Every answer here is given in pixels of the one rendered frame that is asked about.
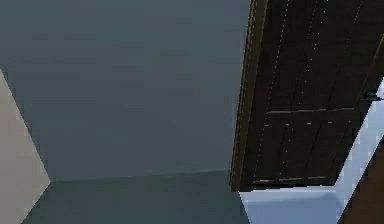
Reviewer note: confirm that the dark brown room door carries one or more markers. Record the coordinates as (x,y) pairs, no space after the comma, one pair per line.
(306,100)

